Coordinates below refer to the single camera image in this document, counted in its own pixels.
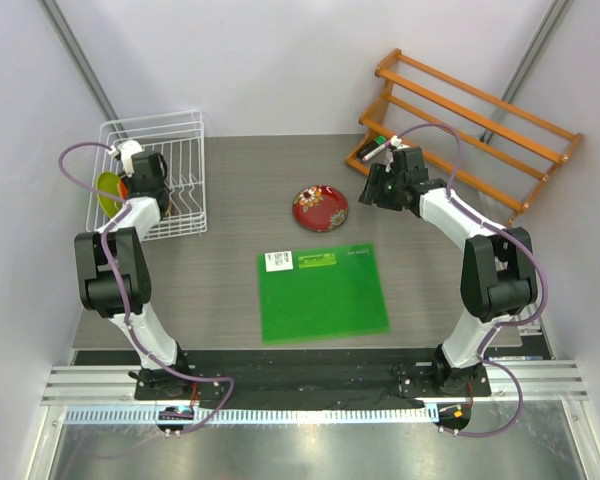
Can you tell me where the red floral plate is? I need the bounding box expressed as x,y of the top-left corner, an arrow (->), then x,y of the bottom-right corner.
292,185 -> 349,233

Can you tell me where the green capped marker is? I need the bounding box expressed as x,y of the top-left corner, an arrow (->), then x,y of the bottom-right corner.
356,136 -> 387,162

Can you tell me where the aluminium rail frame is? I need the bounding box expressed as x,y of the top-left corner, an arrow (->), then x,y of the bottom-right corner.
41,360 -> 589,406

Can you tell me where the perforated cable duct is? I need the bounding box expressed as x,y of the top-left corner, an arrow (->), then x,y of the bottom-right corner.
64,404 -> 439,426

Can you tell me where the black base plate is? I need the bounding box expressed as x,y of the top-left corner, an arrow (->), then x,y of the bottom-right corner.
129,348 -> 491,411

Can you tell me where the orange plate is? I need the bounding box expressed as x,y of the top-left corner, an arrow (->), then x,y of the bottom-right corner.
118,178 -> 128,199

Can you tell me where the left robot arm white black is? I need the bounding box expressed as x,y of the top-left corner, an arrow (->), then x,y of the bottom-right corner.
74,149 -> 193,399

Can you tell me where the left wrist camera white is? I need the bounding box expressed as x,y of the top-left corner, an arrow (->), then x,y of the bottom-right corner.
108,140 -> 144,177

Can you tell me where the green cutting mat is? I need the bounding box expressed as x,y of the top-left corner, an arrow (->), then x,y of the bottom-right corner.
257,243 -> 390,345

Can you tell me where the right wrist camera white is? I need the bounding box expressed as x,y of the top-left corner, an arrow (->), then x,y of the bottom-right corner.
385,135 -> 409,166

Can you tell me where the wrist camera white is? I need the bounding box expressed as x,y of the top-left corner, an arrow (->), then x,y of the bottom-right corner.
385,135 -> 409,166
108,140 -> 144,177

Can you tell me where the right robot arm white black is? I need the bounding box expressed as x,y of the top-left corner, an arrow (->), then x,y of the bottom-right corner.
359,147 -> 538,396

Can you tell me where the orange wooden shelf rack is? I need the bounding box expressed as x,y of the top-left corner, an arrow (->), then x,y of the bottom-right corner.
346,49 -> 584,225

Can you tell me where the lime green plate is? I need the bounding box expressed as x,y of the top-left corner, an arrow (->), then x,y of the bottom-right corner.
96,171 -> 125,219

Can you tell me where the white wire dish rack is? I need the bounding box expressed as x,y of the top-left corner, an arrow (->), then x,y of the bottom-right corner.
97,110 -> 207,241

